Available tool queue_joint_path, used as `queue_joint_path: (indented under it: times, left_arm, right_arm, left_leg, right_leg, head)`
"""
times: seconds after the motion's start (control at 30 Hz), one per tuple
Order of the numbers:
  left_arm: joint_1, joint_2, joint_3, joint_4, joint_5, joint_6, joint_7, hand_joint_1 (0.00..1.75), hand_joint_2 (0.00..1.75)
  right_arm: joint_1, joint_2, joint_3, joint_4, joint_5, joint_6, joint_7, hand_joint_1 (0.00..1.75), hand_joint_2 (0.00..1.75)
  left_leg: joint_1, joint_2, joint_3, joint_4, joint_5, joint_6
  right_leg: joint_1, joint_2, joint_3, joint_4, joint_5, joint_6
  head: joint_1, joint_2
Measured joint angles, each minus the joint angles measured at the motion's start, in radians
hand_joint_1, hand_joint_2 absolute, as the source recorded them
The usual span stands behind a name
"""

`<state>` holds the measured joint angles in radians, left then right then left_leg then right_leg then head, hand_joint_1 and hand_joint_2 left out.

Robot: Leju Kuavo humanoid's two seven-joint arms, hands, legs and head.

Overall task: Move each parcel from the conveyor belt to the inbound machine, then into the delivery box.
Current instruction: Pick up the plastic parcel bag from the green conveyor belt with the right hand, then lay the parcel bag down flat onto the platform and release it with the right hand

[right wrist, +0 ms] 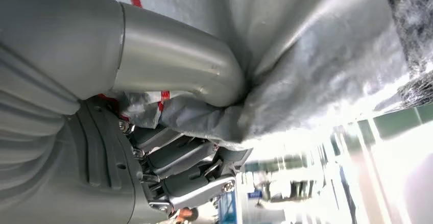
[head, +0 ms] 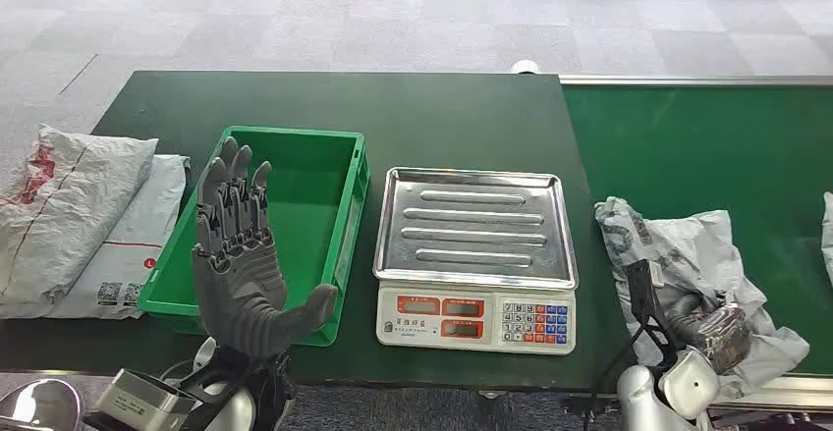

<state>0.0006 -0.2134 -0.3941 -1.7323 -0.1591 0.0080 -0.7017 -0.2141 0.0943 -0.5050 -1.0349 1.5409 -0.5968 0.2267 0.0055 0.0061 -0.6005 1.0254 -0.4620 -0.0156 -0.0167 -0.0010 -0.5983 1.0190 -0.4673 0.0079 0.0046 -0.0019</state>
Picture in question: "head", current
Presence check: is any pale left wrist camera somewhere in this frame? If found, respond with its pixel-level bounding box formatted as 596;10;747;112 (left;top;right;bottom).
95;369;196;431

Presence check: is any green conveyor belt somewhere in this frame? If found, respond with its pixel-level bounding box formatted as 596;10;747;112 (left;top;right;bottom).
562;84;833;376

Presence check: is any large grey red-print parcel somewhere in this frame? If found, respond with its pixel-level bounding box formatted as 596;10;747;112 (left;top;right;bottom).
0;124;159;305

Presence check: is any white parcel black-white pattern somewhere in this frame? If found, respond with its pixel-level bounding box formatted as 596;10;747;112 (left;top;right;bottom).
820;192;833;270

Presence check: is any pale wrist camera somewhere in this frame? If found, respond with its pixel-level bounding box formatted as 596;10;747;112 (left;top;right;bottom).
624;258;678;361
95;369;196;431

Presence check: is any shiny chrome dome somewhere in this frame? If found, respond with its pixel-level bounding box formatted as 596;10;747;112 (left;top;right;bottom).
0;379;83;431

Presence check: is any flat white QR-code parcel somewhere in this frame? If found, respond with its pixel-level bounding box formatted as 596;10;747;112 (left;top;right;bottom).
48;154;190;321

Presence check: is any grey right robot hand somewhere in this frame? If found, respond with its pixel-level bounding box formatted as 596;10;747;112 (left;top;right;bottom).
666;295;752;375

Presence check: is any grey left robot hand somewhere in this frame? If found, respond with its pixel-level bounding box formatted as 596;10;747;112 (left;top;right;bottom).
190;136;340;359

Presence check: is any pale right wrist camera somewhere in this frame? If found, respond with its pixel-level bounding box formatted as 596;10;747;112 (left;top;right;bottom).
624;258;678;361

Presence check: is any grey red-logo parcel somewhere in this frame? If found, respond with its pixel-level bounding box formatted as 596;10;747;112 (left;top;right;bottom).
593;196;811;404

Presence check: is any green plastic crate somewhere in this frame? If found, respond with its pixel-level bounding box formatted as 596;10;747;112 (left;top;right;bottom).
138;126;371;348

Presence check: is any white electronic scale body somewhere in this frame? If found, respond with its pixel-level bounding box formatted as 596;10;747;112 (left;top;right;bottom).
375;278;578;355

